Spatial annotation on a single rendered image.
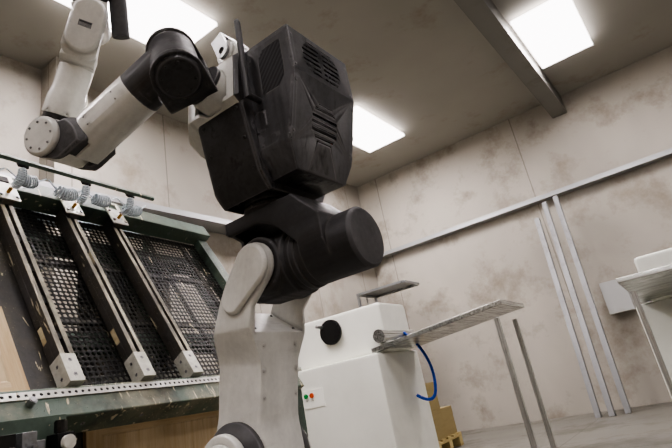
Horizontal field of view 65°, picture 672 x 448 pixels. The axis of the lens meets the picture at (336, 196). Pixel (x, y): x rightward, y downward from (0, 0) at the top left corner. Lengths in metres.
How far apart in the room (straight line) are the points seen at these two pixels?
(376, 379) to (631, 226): 4.43
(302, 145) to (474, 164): 7.31
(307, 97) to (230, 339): 0.47
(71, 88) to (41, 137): 0.12
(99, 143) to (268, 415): 0.59
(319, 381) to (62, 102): 3.55
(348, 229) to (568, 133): 7.14
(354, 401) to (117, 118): 3.45
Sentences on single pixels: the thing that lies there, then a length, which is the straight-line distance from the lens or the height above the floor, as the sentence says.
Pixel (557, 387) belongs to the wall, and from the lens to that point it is 7.65.
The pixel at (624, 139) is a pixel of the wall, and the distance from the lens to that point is 7.77.
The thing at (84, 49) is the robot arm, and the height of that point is 1.39.
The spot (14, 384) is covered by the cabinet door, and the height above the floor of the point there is 0.93.
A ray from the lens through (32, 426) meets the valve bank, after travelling 2.03.
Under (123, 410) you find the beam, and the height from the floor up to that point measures 0.80.
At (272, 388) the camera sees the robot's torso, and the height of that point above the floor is 0.72.
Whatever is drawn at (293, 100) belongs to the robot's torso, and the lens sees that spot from 0.98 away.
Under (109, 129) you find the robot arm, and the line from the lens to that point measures 1.07.
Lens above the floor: 0.68
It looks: 21 degrees up
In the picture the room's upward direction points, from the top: 11 degrees counter-clockwise
